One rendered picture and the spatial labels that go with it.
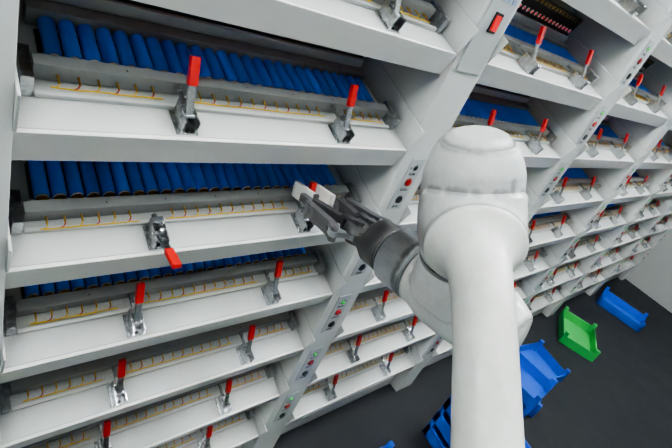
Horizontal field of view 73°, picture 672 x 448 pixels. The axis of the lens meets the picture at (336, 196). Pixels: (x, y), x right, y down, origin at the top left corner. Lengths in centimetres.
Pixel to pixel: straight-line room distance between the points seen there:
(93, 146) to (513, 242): 46
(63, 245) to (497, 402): 54
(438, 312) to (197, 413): 77
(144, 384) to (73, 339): 23
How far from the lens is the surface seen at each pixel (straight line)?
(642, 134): 214
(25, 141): 56
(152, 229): 69
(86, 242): 69
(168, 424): 119
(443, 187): 46
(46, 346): 82
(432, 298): 57
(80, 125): 57
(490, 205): 45
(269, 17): 58
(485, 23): 84
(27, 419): 97
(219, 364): 107
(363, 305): 133
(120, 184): 73
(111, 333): 84
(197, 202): 75
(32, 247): 68
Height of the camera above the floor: 138
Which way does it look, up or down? 27 degrees down
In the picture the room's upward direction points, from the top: 25 degrees clockwise
